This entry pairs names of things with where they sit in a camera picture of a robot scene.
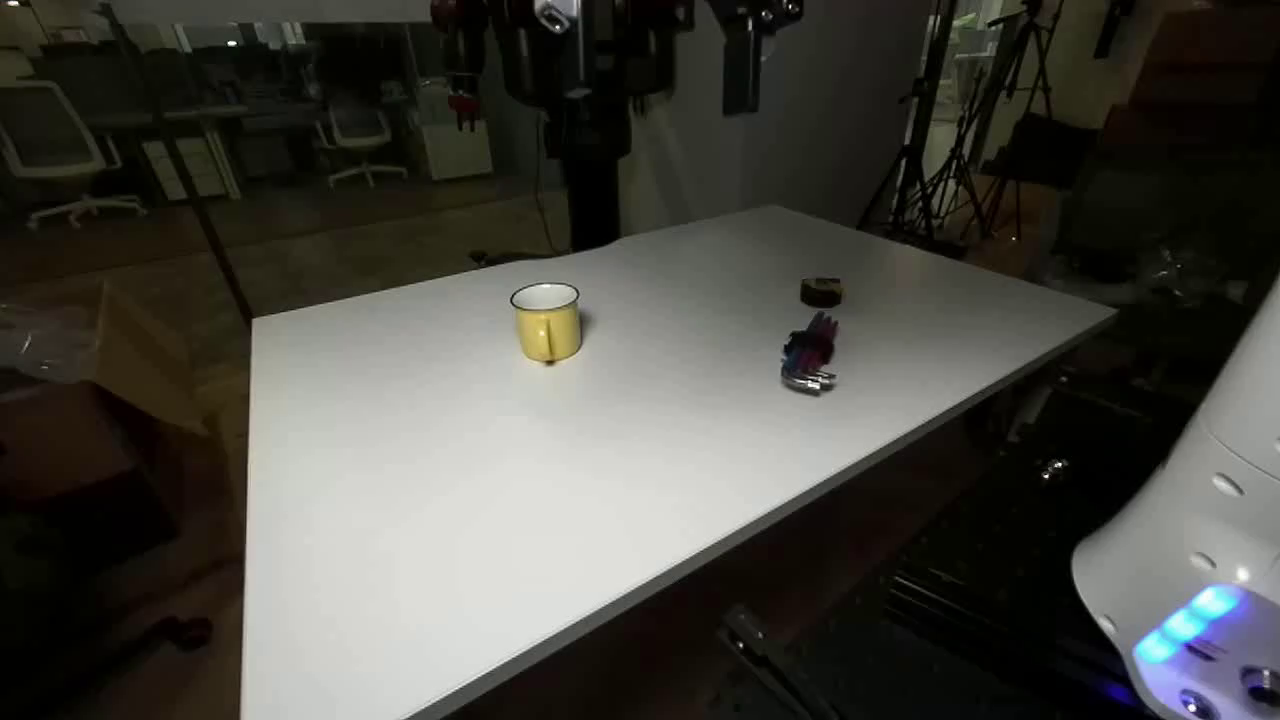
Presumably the yellow enamel cup black rim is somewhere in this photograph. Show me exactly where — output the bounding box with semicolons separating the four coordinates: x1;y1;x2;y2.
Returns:
505;274;587;369

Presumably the black tape roll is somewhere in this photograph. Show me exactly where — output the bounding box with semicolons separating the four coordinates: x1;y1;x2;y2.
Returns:
796;273;849;311

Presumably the white cabinet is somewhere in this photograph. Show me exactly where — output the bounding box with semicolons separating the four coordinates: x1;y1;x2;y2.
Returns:
405;71;494;186

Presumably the black tripod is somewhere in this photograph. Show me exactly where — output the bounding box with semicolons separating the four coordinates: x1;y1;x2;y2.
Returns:
855;0;966;257
956;0;1070;245

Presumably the white office chair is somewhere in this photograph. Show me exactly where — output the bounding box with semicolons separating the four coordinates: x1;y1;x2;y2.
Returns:
0;76;146;232
315;100;411;190

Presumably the thin black light stand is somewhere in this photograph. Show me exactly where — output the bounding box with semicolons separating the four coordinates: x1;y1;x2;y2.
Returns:
92;0;259;322

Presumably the white drawer unit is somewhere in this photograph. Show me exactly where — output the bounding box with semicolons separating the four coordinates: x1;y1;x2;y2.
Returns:
137;127;249;208

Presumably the brown cardboard box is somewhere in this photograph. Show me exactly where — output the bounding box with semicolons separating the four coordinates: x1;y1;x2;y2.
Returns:
0;280;220;507

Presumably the black hanging camera mount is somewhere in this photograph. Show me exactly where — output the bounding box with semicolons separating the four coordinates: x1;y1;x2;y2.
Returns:
703;0;808;121

